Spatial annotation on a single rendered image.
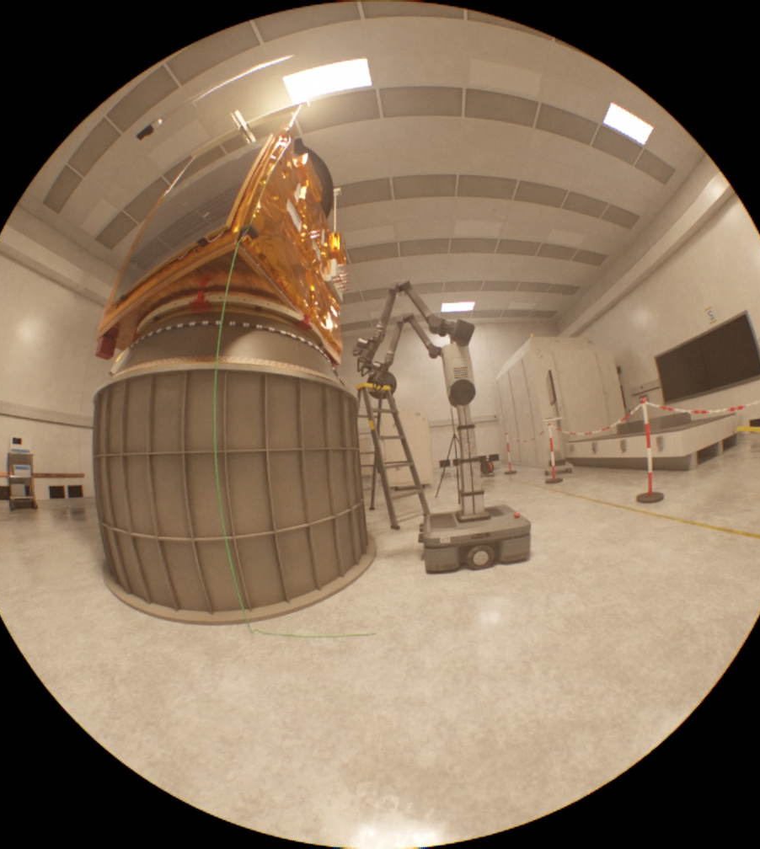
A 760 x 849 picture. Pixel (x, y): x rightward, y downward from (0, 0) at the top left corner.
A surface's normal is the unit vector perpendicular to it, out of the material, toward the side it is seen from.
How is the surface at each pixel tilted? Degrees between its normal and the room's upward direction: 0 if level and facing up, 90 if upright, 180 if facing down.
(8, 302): 90
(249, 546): 90
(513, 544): 90
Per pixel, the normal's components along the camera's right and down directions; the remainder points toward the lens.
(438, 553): -0.17, -0.10
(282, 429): 0.76, -0.14
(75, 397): 0.99, -0.10
